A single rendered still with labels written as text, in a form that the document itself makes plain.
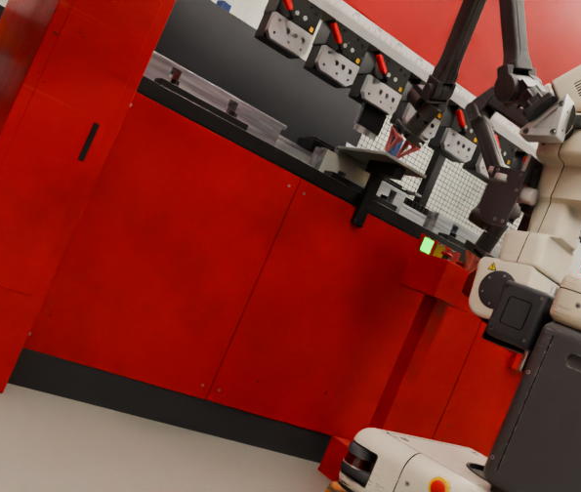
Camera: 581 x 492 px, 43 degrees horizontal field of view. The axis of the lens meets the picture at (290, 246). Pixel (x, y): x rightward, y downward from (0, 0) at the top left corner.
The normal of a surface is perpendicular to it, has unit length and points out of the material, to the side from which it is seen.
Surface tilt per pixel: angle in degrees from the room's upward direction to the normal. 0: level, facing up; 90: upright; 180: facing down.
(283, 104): 90
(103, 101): 90
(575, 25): 90
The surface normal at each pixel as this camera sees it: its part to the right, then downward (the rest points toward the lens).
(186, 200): 0.50, 0.19
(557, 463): -0.62, -0.29
